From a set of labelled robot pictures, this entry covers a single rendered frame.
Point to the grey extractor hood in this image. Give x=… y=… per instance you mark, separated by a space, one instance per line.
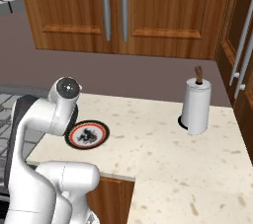
x=9 y=0

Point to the white paper towel roll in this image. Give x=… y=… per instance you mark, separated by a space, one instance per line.
x=196 y=106

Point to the black paper towel holder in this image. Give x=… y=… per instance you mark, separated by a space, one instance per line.
x=198 y=76

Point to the wooden base cupboard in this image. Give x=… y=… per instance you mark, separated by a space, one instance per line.
x=110 y=198

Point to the grey hob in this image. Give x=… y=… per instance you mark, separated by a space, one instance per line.
x=10 y=126

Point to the wooden wall cupboard door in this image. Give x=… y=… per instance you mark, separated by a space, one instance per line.
x=70 y=7
x=171 y=11

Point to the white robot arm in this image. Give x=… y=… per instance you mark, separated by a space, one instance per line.
x=39 y=155

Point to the black rimmed patterned plate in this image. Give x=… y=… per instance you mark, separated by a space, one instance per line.
x=87 y=134

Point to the wooden tall cupboard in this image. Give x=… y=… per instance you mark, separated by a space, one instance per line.
x=238 y=53

